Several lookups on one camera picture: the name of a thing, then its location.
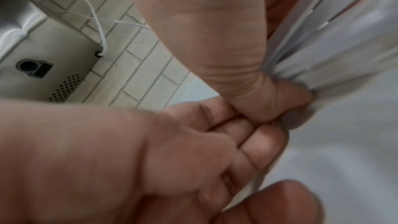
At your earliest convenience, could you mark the person's right hand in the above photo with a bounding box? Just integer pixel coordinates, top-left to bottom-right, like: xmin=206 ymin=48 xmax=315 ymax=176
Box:
xmin=118 ymin=0 xmax=318 ymax=123

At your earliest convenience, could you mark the person's left hand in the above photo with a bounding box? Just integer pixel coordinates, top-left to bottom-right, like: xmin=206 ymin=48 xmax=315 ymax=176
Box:
xmin=0 ymin=96 xmax=326 ymax=224

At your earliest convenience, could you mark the bundle of mixed white cutlery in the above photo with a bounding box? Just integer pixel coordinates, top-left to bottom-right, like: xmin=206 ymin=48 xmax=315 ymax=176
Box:
xmin=257 ymin=0 xmax=398 ymax=130

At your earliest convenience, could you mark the thin white cable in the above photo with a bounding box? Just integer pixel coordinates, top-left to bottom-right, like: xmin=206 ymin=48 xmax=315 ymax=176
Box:
xmin=58 ymin=10 xmax=153 ymax=31

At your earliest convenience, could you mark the thick white dispenser cord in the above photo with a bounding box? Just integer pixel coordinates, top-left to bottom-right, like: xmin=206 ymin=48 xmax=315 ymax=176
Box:
xmin=21 ymin=0 xmax=108 ymax=58

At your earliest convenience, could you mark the steel wall dispenser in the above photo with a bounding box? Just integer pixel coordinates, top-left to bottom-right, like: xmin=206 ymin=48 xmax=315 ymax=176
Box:
xmin=0 ymin=0 xmax=108 ymax=104

